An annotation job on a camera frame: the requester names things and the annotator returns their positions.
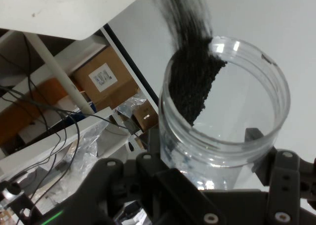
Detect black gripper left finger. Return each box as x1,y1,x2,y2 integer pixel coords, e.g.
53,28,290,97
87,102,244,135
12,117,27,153
61,128,227,225

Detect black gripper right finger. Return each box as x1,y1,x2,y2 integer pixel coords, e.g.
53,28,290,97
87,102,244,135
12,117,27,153
244,127,316,225

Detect clear plastic jar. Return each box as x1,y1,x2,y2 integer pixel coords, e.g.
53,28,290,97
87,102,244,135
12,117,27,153
158,36,291,191

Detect black seeds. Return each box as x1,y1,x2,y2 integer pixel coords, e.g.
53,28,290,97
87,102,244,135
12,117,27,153
161,0,228,127

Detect clear plastic bag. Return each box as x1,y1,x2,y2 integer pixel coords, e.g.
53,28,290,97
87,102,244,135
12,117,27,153
32,93,149,211

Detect white shelf unit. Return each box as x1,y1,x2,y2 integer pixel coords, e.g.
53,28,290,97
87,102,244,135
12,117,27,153
0,28,119,176

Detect small brown cardboard box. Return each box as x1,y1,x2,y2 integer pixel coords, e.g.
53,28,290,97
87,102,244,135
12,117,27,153
132,100,158,132

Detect labelled cardboard box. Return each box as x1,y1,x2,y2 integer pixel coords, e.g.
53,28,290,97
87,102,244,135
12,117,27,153
73,46,139,112

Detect orange cardboard box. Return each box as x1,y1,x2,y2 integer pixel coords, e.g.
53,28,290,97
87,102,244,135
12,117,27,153
0,77,71,151

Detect white desk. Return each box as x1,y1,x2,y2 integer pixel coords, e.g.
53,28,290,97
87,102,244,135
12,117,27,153
0,0,151,115

